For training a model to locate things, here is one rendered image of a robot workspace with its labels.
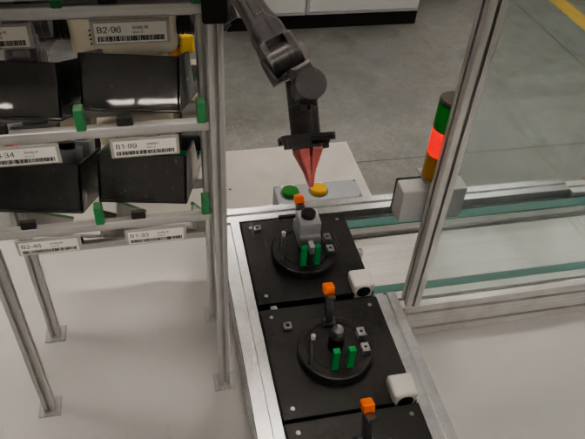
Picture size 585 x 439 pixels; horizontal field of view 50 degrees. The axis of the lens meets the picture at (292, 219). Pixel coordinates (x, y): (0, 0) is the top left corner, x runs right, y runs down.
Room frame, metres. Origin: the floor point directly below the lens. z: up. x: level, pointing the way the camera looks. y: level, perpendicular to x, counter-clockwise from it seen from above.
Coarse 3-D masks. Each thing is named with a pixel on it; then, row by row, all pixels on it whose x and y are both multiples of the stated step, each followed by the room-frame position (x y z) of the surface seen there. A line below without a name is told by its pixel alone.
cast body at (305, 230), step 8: (304, 208) 0.96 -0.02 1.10; (312, 208) 0.96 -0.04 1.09; (296, 216) 0.95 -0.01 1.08; (304, 216) 0.94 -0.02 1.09; (312, 216) 0.94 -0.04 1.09; (296, 224) 0.95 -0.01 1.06; (304, 224) 0.92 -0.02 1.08; (312, 224) 0.92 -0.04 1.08; (320, 224) 0.93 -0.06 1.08; (296, 232) 0.94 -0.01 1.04; (304, 232) 0.92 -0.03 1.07; (312, 232) 0.92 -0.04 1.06; (304, 240) 0.91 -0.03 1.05; (312, 240) 0.92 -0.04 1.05; (312, 248) 0.90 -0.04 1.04
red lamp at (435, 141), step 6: (432, 132) 0.88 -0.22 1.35; (438, 132) 0.87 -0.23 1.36; (432, 138) 0.88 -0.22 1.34; (438, 138) 0.86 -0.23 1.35; (432, 144) 0.87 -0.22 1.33; (438, 144) 0.86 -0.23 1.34; (432, 150) 0.87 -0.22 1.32; (438, 150) 0.86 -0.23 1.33; (432, 156) 0.87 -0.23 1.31; (438, 156) 0.86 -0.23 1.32
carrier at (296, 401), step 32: (288, 320) 0.77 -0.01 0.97; (320, 320) 0.76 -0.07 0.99; (352, 320) 0.78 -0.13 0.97; (384, 320) 0.79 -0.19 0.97; (288, 352) 0.70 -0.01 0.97; (320, 352) 0.69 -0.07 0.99; (352, 352) 0.66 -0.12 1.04; (384, 352) 0.71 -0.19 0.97; (288, 384) 0.63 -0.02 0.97; (320, 384) 0.63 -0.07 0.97; (352, 384) 0.64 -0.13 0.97; (384, 384) 0.64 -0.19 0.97; (288, 416) 0.56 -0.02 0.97; (320, 416) 0.57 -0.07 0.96
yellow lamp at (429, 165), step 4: (428, 156) 0.87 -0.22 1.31; (424, 160) 0.89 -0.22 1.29; (428, 160) 0.87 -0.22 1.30; (432, 160) 0.87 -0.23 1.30; (436, 160) 0.86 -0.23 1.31; (424, 164) 0.88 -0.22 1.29; (428, 164) 0.87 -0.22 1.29; (432, 164) 0.86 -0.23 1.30; (424, 168) 0.88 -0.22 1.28; (428, 168) 0.87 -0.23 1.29; (432, 168) 0.86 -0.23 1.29; (424, 172) 0.87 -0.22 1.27; (428, 172) 0.87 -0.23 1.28; (432, 172) 0.86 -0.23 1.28; (424, 176) 0.87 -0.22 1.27; (428, 176) 0.86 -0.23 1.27; (432, 176) 0.86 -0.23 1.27; (428, 180) 0.86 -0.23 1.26
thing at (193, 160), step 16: (192, 144) 0.83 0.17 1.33; (112, 160) 0.73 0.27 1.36; (128, 160) 0.73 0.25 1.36; (144, 160) 0.73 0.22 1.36; (160, 160) 0.73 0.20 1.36; (176, 160) 0.74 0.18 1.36; (192, 160) 0.81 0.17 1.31; (112, 176) 0.72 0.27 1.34; (128, 176) 0.72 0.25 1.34; (144, 176) 0.72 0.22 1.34; (160, 176) 0.72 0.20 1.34; (176, 176) 0.73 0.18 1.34; (192, 176) 0.80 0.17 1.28; (112, 192) 0.71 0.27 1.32; (128, 192) 0.71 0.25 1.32; (144, 192) 0.71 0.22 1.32; (160, 192) 0.71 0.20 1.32; (176, 192) 0.72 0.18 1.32
